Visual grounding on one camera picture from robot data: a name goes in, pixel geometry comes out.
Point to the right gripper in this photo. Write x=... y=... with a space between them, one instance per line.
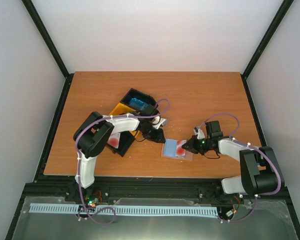
x=192 y=147

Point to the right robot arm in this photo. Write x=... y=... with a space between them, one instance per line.
x=260 y=173

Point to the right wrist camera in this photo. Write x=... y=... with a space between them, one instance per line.
x=198 y=132

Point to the red and white card stack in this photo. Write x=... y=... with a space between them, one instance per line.
x=114 y=140

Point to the three-compartment card bin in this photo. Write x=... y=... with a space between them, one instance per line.
x=126 y=120

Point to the black aluminium rail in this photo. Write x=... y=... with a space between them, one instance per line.
x=206 y=191

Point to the left black frame post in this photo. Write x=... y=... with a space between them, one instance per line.
x=40 y=26

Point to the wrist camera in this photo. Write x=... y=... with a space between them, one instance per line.
x=198 y=132
x=159 y=122

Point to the right black frame post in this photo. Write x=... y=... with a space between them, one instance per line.
x=269 y=33

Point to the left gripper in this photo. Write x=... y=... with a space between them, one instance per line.
x=158 y=136

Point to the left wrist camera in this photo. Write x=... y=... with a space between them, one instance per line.
x=159 y=122

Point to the black frame post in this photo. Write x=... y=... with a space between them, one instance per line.
x=40 y=26
x=269 y=33

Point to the light blue cable duct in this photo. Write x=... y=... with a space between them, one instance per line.
x=129 y=210

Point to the pink leather card holder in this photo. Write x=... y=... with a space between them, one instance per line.
x=172 y=149

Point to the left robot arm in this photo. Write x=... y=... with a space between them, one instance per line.
x=93 y=135

